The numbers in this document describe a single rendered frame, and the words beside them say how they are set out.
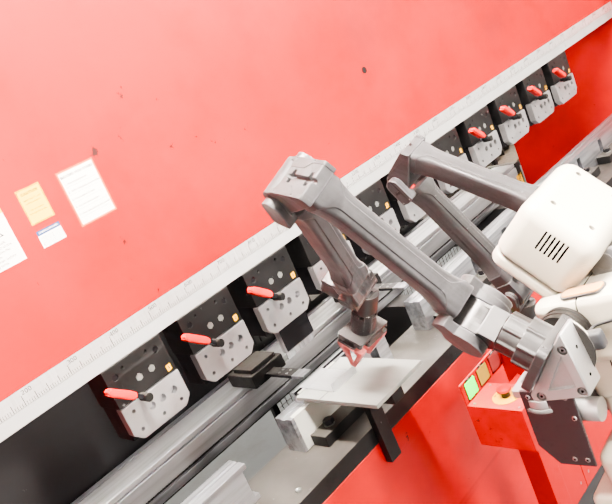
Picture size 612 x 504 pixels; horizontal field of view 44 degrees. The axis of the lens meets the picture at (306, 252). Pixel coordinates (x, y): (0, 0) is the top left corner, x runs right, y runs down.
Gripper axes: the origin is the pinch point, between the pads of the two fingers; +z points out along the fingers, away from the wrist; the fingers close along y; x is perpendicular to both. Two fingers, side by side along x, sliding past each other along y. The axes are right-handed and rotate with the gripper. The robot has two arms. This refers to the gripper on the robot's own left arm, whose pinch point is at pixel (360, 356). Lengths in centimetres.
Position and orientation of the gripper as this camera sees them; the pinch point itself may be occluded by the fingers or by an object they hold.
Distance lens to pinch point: 173.5
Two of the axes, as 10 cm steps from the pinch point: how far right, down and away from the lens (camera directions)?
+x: 7.7, 3.9, -5.0
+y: -6.3, 4.6, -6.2
